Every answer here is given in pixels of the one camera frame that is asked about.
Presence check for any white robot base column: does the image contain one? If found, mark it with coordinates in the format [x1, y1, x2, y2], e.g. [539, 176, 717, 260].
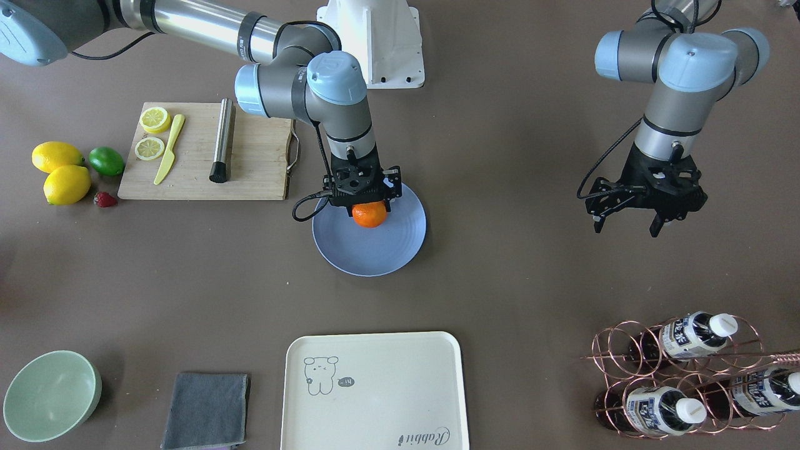
[316, 1, 426, 89]

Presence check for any bottle upper in rack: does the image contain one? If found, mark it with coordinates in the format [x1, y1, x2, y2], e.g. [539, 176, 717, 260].
[626, 311, 738, 369]

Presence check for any orange fruit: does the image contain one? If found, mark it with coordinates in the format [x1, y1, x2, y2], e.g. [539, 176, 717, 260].
[351, 201, 388, 228]

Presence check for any copper wire bottle rack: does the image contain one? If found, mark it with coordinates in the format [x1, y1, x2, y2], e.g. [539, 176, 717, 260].
[591, 316, 798, 434]

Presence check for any yellow lemon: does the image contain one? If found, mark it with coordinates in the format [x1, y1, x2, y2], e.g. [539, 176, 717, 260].
[31, 141, 84, 174]
[43, 165, 91, 206]

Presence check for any green bowl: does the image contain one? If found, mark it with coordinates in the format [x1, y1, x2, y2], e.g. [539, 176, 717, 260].
[2, 350, 102, 443]

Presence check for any wooden cutting board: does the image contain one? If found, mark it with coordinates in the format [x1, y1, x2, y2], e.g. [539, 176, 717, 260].
[118, 102, 293, 201]

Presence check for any blue plate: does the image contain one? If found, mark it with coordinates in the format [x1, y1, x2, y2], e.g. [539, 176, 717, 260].
[312, 183, 428, 277]

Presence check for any lemon half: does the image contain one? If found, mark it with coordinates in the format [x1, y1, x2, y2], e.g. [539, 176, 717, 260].
[138, 106, 172, 134]

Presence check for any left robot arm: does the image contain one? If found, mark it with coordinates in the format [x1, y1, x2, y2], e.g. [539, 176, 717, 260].
[577, 1, 771, 237]

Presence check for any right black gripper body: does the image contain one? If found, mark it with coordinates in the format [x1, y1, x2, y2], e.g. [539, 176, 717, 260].
[322, 156, 403, 216]

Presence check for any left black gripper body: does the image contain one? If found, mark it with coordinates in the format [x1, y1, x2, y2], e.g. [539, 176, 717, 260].
[584, 142, 708, 223]

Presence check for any grey folded cloth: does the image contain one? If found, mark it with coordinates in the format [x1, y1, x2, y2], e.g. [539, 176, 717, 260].
[161, 371, 251, 449]

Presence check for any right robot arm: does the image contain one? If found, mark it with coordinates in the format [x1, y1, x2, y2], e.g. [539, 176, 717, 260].
[2, 1, 403, 216]

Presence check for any bottle in rack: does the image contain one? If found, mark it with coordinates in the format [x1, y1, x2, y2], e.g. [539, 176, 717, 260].
[594, 386, 708, 438]
[698, 366, 799, 419]
[626, 311, 738, 369]

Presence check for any steel cylinder muddler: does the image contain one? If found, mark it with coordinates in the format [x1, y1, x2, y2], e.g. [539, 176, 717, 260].
[209, 99, 236, 183]

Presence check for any yellow plastic knife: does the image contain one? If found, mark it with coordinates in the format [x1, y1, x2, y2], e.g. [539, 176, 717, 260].
[152, 114, 186, 185]

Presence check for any bottle lower in rack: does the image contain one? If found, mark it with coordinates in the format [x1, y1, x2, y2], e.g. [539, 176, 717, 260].
[594, 386, 708, 438]
[698, 366, 799, 419]

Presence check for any lemon slice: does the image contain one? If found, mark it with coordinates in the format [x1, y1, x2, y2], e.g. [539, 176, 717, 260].
[134, 136, 166, 161]

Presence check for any green lime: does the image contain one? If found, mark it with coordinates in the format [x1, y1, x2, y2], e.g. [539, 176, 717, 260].
[88, 146, 125, 176]

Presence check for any red strawberry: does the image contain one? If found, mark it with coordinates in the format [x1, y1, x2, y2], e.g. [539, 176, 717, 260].
[92, 191, 118, 208]

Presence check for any cream rabbit tray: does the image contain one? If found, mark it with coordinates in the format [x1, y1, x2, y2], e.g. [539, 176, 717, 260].
[281, 331, 471, 449]

